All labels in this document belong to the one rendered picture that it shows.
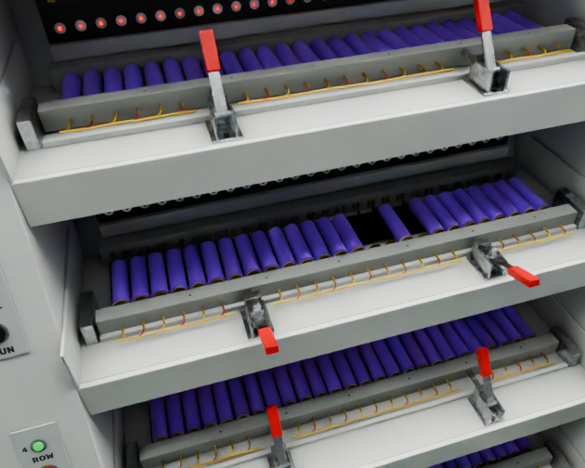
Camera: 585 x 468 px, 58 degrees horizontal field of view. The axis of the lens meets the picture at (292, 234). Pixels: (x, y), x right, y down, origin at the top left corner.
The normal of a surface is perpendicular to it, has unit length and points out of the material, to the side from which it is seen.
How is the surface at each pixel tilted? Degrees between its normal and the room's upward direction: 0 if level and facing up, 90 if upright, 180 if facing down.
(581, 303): 90
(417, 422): 20
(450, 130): 110
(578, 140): 90
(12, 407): 90
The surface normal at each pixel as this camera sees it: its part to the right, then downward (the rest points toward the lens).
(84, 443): 0.25, 0.31
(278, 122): -0.04, -0.76
